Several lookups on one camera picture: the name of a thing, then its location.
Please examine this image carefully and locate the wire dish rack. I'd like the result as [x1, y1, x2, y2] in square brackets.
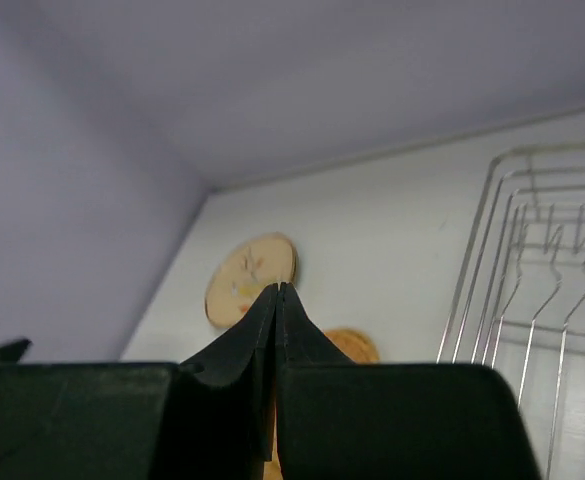
[437, 141, 585, 479]

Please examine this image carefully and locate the small orange woven tray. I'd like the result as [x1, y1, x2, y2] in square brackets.
[323, 328, 380, 364]

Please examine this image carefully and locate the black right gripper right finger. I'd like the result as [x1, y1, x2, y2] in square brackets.
[275, 284, 541, 479]

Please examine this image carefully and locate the beige ceramic bird plate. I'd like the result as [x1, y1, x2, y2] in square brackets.
[204, 232, 298, 329]

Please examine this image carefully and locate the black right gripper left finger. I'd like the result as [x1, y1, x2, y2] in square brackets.
[0, 285, 278, 479]

